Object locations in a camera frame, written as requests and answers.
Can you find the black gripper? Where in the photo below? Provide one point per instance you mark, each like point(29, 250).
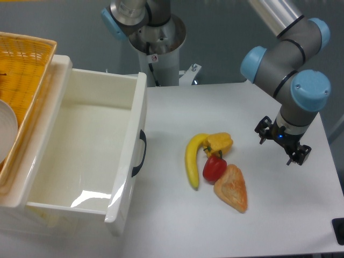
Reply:
point(290, 142)

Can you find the triangle golden bread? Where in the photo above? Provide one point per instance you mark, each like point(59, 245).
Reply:
point(231, 188)

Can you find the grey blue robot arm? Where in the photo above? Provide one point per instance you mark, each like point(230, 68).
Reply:
point(276, 71)

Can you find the yellow bell pepper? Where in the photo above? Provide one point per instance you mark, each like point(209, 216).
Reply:
point(217, 143)

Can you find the red bell pepper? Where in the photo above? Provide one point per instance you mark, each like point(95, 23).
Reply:
point(214, 168)

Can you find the yellow banana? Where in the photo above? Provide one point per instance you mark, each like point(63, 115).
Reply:
point(190, 159)

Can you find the black object at table edge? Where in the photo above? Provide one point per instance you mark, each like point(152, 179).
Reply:
point(338, 226)

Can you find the white open drawer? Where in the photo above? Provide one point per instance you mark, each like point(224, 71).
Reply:
point(114, 108)

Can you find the yellow woven basket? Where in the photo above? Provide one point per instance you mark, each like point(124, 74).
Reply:
point(24, 63)

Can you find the white drawer cabinet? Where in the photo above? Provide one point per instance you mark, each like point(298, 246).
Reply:
point(45, 177)

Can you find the white plate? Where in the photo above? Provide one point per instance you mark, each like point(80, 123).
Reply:
point(9, 129)

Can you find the black drawer handle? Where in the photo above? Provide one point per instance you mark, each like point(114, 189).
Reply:
point(142, 149)

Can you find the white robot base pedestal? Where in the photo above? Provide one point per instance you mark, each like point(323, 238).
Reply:
point(158, 50)

